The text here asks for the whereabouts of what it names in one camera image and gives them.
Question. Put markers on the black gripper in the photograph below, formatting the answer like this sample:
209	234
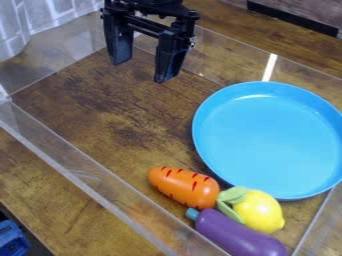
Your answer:
124	15

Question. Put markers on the orange toy carrot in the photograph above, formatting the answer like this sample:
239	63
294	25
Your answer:
193	189

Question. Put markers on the blue plastic object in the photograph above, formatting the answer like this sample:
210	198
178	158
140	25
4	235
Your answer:
14	242

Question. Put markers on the blue round tray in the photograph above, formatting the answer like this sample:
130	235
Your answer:
270	136

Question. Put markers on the yellow toy lemon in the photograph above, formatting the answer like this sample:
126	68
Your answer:
253	208

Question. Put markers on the white grid curtain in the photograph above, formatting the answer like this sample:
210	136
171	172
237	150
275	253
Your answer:
27	17

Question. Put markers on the clear acrylic enclosure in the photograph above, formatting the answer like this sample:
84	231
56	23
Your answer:
86	126

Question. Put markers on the dark baseboard strip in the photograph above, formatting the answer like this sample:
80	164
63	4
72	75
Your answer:
293	19

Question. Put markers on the purple toy eggplant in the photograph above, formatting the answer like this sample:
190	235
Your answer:
234	237

